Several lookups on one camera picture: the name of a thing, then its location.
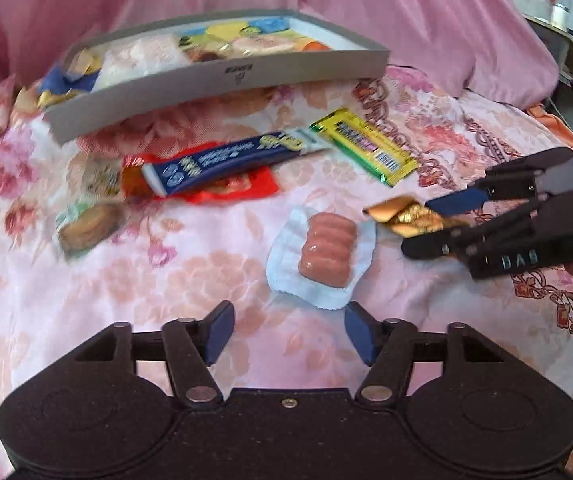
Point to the crumpled yellow blue paper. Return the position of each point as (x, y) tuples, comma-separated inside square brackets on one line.
[(56, 80)]

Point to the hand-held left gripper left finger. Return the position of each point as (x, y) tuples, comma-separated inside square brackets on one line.
[(219, 332)]

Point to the metal pot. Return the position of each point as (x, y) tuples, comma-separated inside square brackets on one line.
[(548, 15)]

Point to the floral bed sheet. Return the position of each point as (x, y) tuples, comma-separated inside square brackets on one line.
[(141, 285)]

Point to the dark brown snack packet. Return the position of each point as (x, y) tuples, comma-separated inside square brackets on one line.
[(204, 55)]

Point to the gold foil candy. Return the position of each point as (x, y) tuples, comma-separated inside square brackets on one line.
[(406, 217)]

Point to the orange cloth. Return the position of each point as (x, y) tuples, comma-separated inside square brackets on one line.
[(553, 117)]

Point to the clear rice cracker packet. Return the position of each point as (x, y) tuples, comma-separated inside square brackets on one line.
[(261, 42)]

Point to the pale blue sausage packet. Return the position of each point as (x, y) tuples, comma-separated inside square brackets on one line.
[(326, 245)]

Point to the orange kumquat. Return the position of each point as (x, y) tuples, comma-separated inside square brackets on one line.
[(316, 46)]

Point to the grey shallow cardboard box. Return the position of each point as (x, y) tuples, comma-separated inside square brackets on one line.
[(216, 77)]

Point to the colourful cartoon drawing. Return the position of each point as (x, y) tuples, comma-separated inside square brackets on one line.
[(266, 24)]

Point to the red dried tofu packet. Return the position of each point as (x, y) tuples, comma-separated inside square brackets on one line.
[(246, 190)]

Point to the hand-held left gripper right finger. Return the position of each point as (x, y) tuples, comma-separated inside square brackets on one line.
[(360, 332)]

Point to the large white snack packet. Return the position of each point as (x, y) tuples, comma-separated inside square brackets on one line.
[(141, 57)]

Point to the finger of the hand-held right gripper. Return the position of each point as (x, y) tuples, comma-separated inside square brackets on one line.
[(456, 201), (431, 246)]

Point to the long blue snack packet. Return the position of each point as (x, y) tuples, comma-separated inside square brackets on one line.
[(226, 160)]

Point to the yellow green snack packet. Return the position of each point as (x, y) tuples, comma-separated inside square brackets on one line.
[(361, 142)]

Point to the green label biscuit packet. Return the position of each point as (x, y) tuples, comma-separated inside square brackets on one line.
[(91, 230)]

